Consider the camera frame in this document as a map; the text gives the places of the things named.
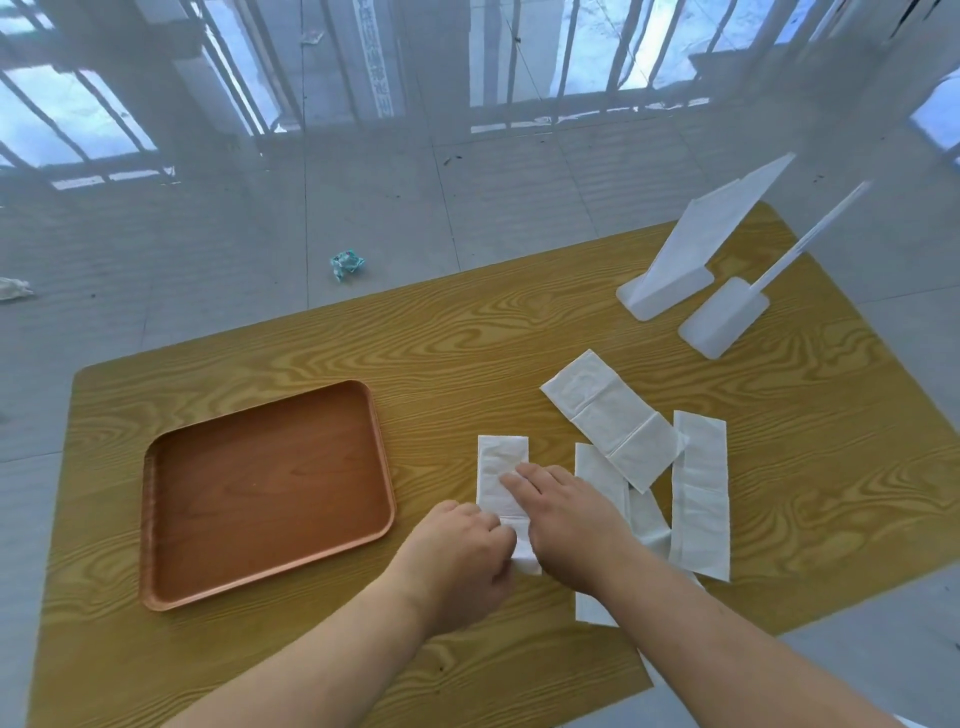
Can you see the brown wooden tray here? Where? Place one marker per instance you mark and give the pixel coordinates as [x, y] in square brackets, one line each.
[262, 491]

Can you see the crumpled white paper scrap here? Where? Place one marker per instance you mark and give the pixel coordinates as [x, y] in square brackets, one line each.
[13, 288]

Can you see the person's right forearm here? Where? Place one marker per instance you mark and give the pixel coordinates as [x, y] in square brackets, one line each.
[720, 652]

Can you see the person's right hand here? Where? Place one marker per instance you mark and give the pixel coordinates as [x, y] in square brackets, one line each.
[577, 525]

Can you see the person's left hand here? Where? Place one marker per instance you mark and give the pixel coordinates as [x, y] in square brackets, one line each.
[450, 559]

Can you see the white stand with thin card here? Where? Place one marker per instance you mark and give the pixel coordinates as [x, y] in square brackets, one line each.
[724, 319]

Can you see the white paper napkin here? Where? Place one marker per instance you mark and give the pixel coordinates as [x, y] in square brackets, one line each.
[496, 465]
[701, 495]
[611, 420]
[600, 469]
[651, 521]

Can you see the person's left fingers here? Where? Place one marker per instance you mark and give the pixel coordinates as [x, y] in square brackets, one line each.
[491, 536]

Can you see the person's left forearm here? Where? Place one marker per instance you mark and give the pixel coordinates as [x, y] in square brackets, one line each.
[322, 660]

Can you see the crumpled teal wrapper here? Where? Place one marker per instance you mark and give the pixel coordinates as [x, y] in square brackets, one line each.
[346, 265]

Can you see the person's right fingers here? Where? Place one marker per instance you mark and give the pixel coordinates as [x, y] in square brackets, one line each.
[536, 482]

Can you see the white stand with paper sheet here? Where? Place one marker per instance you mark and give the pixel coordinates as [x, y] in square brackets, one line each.
[690, 247]

